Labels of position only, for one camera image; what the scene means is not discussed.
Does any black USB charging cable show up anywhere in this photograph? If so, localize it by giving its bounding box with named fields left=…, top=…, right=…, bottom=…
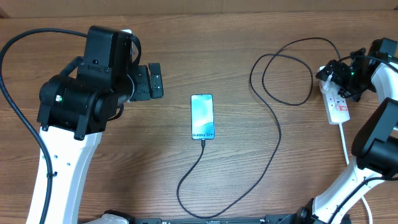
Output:
left=176, top=37, right=343, bottom=219

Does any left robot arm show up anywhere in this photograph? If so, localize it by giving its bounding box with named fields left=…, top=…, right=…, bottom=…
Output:
left=27, top=26, right=164, bottom=223

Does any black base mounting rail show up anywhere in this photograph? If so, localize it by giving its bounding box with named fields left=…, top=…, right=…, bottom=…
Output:
left=76, top=213, right=352, bottom=224

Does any white power strip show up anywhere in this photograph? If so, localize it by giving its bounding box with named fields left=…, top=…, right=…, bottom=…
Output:
left=319, top=75, right=350, bottom=125

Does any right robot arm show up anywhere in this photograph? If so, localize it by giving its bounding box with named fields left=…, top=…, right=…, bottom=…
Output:
left=281, top=37, right=397, bottom=223

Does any Samsung Galaxy smartphone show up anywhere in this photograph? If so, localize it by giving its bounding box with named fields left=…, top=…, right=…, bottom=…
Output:
left=191, top=94, right=215, bottom=140

